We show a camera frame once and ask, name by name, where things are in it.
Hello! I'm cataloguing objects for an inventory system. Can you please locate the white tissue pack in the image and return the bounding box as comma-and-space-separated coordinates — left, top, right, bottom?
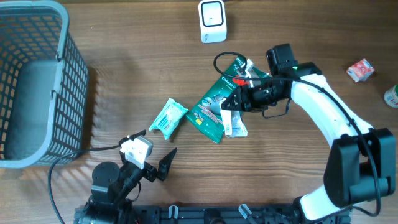
221, 59, 258, 138

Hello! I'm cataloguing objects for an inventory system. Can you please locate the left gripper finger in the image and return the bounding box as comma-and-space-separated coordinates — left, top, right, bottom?
118, 129, 146, 146
157, 148, 177, 181

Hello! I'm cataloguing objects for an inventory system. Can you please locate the grey plastic shopping basket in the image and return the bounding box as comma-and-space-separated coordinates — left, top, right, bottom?
1, 1, 89, 169

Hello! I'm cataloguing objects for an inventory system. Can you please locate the white barcode scanner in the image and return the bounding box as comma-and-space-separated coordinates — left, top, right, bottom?
198, 0, 227, 44

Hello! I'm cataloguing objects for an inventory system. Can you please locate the green lidded jar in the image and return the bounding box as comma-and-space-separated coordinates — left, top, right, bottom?
384, 85, 398, 108

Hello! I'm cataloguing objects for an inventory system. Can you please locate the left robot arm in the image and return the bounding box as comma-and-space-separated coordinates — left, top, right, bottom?
73, 130, 177, 224

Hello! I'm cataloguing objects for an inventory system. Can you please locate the green 3M gloves package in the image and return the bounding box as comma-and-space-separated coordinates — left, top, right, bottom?
186, 57, 270, 143

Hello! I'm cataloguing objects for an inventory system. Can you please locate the teal wet wipes pack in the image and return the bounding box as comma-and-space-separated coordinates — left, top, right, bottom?
149, 98, 188, 140

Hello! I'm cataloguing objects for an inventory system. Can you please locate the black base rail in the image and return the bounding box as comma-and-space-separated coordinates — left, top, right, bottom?
73, 203, 351, 224

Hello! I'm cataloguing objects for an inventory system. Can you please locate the red snack packet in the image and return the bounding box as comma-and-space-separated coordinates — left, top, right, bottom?
346, 58, 375, 82

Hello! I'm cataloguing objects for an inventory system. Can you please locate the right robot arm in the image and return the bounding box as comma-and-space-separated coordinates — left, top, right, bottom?
220, 44, 396, 223

